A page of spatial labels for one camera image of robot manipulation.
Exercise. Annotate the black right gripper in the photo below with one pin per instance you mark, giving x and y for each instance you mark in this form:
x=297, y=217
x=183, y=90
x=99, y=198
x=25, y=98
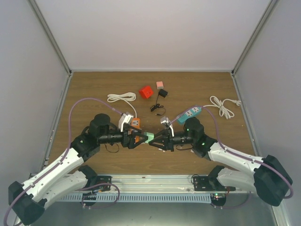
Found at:
x=168, y=144

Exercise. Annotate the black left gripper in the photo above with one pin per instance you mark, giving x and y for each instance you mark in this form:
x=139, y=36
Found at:
x=130, y=143

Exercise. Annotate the green USB charger plug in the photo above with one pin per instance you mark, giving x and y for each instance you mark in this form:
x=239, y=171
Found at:
x=150, y=137

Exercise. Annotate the orange power strip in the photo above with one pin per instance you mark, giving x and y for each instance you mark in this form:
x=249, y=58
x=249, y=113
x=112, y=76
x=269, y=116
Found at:
x=136, y=124

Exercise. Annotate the pink charger plug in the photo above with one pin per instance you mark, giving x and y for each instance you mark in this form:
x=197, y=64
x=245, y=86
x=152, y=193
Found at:
x=159, y=85

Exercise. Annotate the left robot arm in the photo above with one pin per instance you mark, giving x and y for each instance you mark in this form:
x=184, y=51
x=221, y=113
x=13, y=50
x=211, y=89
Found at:
x=67, y=173

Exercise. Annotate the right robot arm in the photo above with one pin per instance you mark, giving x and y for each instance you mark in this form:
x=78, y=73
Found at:
x=265, y=177

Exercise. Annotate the red cube adapter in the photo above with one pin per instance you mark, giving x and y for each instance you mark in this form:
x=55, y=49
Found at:
x=146, y=92

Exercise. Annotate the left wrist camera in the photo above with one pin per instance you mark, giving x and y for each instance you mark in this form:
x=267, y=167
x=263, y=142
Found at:
x=126, y=118

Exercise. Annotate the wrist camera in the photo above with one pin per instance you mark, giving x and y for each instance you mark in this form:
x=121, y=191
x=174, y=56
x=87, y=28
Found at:
x=167, y=123
x=126, y=118

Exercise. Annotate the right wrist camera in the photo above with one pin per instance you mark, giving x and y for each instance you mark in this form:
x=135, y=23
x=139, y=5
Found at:
x=167, y=123

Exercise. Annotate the aluminium front rail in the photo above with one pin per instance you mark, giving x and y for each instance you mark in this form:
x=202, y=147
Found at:
x=176, y=184

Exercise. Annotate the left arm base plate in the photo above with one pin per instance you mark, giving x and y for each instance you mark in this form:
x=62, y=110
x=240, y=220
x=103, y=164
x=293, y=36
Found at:
x=105, y=180

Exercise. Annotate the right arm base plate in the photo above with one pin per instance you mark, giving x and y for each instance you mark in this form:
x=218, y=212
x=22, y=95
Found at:
x=206, y=183

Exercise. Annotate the slotted cable duct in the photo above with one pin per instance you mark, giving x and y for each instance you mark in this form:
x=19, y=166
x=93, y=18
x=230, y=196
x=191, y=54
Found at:
x=151, y=198

